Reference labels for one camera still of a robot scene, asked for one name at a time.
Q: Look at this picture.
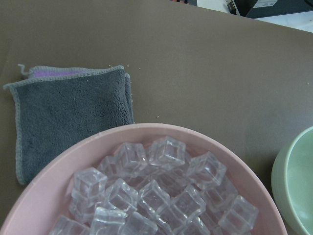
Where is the pile of clear ice cubes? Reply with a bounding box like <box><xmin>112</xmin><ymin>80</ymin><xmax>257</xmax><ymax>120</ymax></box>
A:
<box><xmin>50</xmin><ymin>136</ymin><xmax>259</xmax><ymax>235</ymax></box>

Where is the grey folded cloth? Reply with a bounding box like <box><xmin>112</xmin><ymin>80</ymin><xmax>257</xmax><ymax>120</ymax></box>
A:
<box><xmin>4</xmin><ymin>65</ymin><xmax>134</xmax><ymax>186</ymax></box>

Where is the pink bowl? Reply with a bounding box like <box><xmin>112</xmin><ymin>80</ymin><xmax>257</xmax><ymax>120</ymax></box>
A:
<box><xmin>0</xmin><ymin>123</ymin><xmax>287</xmax><ymax>235</ymax></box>

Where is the green bowl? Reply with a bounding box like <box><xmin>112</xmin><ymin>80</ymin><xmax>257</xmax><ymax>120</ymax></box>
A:
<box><xmin>271</xmin><ymin>127</ymin><xmax>313</xmax><ymax>235</ymax></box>

